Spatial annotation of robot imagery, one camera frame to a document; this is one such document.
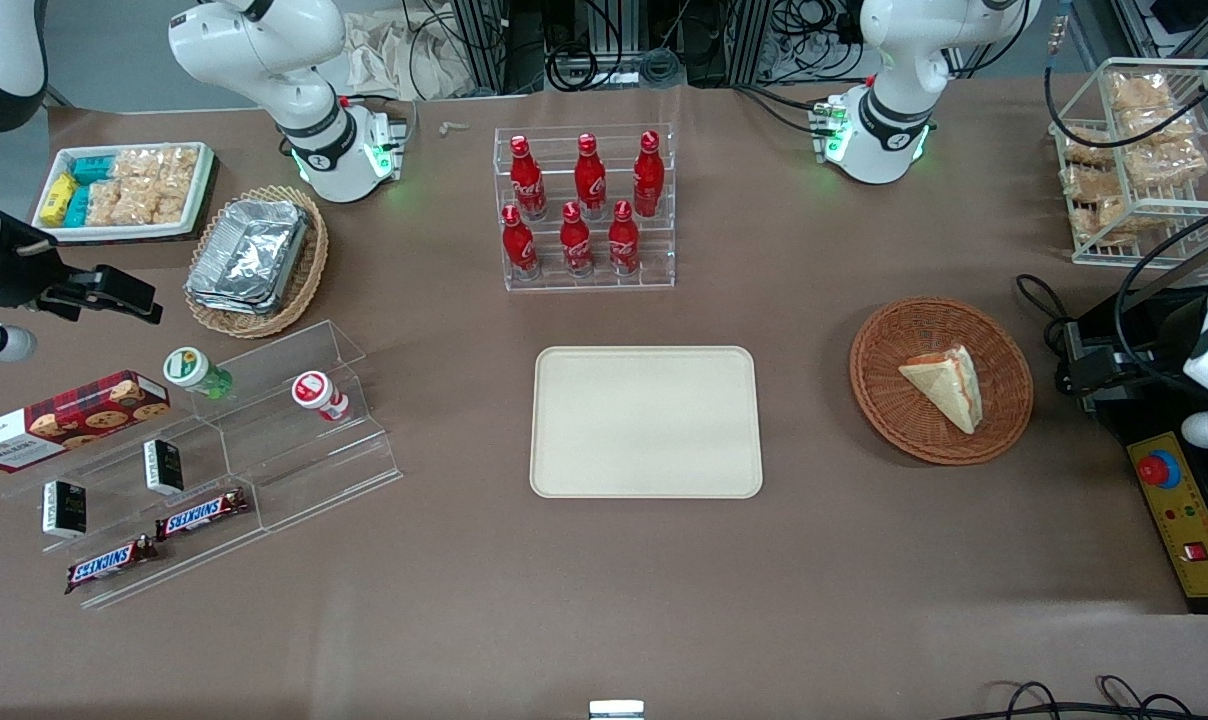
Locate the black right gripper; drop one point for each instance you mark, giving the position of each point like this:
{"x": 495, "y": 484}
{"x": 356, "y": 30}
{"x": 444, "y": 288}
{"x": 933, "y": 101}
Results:
{"x": 16, "y": 277}

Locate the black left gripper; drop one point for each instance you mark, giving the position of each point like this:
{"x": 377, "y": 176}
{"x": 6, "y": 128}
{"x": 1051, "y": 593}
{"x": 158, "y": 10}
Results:
{"x": 1160, "y": 345}

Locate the triangular sandwich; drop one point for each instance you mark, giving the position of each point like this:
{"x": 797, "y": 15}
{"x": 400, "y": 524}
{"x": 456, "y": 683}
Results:
{"x": 949, "y": 385}

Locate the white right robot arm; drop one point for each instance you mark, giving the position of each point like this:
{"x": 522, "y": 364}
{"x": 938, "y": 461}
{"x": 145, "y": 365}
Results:
{"x": 294, "y": 60}

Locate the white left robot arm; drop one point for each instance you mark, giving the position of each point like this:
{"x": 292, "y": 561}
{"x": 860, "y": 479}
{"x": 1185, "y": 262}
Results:
{"x": 899, "y": 90}

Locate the white snack tray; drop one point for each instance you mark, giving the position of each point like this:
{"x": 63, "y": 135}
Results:
{"x": 199, "y": 200}

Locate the silver foil tray stack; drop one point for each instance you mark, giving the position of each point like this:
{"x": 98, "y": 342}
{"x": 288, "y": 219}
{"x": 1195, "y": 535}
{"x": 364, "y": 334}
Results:
{"x": 249, "y": 255}

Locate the round brown wicker basket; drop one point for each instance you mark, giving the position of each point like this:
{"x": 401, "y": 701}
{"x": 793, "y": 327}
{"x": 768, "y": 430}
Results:
{"x": 889, "y": 400}

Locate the oval tan wicker basket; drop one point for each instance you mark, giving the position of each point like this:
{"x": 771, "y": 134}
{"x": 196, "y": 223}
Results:
{"x": 309, "y": 270}

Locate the beige rectangular tray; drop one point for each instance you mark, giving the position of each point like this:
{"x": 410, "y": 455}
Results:
{"x": 646, "y": 422}

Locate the teal snack pack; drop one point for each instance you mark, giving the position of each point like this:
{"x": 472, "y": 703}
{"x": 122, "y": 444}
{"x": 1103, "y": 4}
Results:
{"x": 92, "y": 169}
{"x": 78, "y": 206}

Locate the clear rice cracker pack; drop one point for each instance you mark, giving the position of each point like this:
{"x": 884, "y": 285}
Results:
{"x": 109, "y": 203}
{"x": 161, "y": 203}
{"x": 159, "y": 165}

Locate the yellow snack pack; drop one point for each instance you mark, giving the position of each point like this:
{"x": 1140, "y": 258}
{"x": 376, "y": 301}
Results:
{"x": 57, "y": 198}

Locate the green capped drink bottle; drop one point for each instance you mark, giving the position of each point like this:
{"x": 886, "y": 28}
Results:
{"x": 192, "y": 370}

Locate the red tartan cookie box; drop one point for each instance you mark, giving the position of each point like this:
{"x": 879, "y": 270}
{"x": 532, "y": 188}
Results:
{"x": 64, "y": 420}

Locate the clear fried snack pack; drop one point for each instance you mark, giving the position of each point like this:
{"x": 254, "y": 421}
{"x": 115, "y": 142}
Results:
{"x": 1099, "y": 215}
{"x": 1169, "y": 160}
{"x": 1086, "y": 148}
{"x": 1144, "y": 100}

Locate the small black white box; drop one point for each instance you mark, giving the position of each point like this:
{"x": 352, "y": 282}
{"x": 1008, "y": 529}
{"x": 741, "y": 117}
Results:
{"x": 64, "y": 508}
{"x": 164, "y": 467}

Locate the black yellow control box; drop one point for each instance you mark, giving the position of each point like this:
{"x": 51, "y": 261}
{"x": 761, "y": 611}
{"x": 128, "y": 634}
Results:
{"x": 1189, "y": 530}

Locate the red capped drink bottle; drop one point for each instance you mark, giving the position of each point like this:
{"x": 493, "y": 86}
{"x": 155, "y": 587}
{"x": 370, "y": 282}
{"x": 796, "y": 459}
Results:
{"x": 316, "y": 393}

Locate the brown snickers bar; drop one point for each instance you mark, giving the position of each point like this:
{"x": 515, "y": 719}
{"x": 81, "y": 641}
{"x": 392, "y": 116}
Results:
{"x": 202, "y": 514}
{"x": 109, "y": 564}

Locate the clear acrylic step display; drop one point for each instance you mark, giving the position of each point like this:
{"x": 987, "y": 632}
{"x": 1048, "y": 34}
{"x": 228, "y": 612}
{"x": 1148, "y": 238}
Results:
{"x": 304, "y": 470}

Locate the beige crumpled cloth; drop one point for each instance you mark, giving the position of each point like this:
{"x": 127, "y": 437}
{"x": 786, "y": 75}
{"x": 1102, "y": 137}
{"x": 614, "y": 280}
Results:
{"x": 404, "y": 55}

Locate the red cola bottle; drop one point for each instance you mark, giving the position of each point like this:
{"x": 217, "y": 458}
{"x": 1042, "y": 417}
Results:
{"x": 623, "y": 238}
{"x": 526, "y": 180}
{"x": 648, "y": 175}
{"x": 590, "y": 178}
{"x": 575, "y": 240}
{"x": 517, "y": 242}

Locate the clear acrylic bottle rack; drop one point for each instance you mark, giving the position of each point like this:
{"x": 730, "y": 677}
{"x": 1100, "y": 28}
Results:
{"x": 654, "y": 255}

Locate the small silver white object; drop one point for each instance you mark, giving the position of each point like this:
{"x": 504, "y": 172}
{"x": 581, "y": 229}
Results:
{"x": 616, "y": 710}

